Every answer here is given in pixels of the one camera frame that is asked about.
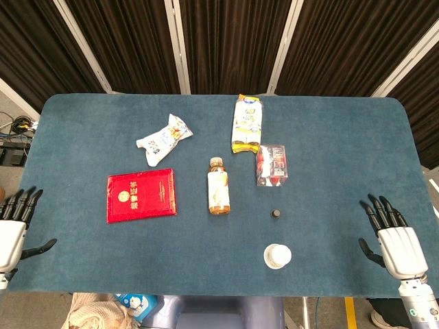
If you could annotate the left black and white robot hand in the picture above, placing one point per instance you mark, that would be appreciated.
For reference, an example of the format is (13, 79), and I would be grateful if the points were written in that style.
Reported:
(10, 240)

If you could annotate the black floor box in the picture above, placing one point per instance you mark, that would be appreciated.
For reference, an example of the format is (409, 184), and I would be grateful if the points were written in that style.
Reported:
(12, 154)

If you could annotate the white paper cup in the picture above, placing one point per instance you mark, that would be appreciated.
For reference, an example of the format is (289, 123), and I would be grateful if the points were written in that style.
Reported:
(278, 256)

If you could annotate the yellow and white snack package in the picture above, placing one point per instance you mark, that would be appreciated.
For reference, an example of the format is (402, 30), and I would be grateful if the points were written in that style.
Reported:
(247, 123)

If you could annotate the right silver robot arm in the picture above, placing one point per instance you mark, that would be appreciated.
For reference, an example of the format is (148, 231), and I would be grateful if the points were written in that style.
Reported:
(418, 305)

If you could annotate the white snack bag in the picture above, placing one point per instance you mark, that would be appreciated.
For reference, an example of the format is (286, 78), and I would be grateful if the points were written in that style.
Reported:
(161, 140)

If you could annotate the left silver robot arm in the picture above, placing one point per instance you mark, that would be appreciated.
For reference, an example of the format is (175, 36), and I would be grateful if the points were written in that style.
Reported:
(4, 279)

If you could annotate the small black cap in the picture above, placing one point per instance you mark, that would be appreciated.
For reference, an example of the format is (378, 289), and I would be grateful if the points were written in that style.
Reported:
(275, 214)

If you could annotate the white table leg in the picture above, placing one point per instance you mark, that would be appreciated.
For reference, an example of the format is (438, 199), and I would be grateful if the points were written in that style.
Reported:
(306, 313)

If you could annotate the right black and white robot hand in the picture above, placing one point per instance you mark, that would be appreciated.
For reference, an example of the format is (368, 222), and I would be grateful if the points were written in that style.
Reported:
(401, 250)

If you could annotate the white frame post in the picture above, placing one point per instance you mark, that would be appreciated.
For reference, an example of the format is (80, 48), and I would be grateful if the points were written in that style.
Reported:
(82, 48)
(177, 48)
(284, 48)
(17, 97)
(404, 61)

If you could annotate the blue and white package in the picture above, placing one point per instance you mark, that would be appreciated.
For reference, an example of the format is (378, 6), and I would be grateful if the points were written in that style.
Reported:
(137, 305)

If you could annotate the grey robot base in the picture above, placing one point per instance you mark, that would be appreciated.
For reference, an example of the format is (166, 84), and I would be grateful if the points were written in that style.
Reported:
(219, 313)

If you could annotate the beige knit cloth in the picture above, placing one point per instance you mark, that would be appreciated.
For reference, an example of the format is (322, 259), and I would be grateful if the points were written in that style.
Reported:
(92, 313)

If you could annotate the white shoe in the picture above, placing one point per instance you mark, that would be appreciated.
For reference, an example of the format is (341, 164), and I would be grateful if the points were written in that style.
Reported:
(380, 319)

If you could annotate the red and black clear package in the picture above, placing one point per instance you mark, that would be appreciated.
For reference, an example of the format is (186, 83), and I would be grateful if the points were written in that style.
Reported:
(271, 166)

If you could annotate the blue felt table cloth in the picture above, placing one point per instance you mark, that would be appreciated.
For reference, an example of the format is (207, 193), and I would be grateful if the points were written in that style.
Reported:
(85, 257)

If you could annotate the red certificate book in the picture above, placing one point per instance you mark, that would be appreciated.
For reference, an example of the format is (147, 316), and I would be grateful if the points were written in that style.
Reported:
(140, 195)

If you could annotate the dark brown curtain panel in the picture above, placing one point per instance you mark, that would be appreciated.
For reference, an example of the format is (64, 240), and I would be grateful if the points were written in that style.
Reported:
(350, 44)
(127, 44)
(34, 51)
(423, 113)
(233, 44)

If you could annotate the amber tea bottle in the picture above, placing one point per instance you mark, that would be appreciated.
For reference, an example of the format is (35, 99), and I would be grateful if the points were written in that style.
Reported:
(218, 188)

